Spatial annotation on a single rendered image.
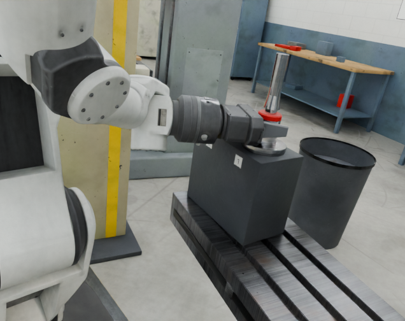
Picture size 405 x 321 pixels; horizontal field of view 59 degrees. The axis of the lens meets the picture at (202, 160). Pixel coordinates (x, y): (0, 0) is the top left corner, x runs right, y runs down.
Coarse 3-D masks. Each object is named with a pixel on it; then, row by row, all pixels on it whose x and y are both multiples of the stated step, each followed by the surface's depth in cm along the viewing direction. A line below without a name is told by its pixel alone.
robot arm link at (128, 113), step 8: (96, 40) 40; (104, 56) 38; (40, 96) 42; (128, 96) 51; (136, 96) 54; (128, 104) 51; (136, 104) 53; (120, 112) 50; (128, 112) 52; (136, 112) 54; (104, 120) 48; (112, 120) 50; (120, 120) 52; (128, 120) 53
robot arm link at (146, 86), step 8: (136, 80) 57; (144, 80) 57; (152, 80) 58; (136, 88) 56; (144, 88) 56; (152, 88) 58; (160, 88) 61; (168, 88) 65; (144, 96) 56; (152, 96) 58; (144, 104) 56; (144, 112) 56; (136, 120) 55; (128, 128) 57
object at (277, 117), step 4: (260, 112) 69; (264, 112) 69; (276, 112) 71; (264, 116) 68; (268, 116) 68; (272, 116) 68; (276, 116) 68; (280, 116) 69; (268, 120) 68; (272, 120) 68; (276, 120) 68; (280, 120) 69
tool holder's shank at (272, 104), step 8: (280, 56) 65; (288, 56) 65; (280, 64) 65; (280, 72) 66; (272, 80) 67; (280, 80) 66; (272, 88) 67; (280, 88) 67; (272, 96) 67; (280, 96) 68; (264, 104) 69; (272, 104) 68; (272, 112) 69
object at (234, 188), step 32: (192, 160) 84; (224, 160) 74; (256, 160) 66; (288, 160) 69; (192, 192) 86; (224, 192) 75; (256, 192) 68; (288, 192) 74; (224, 224) 77; (256, 224) 72
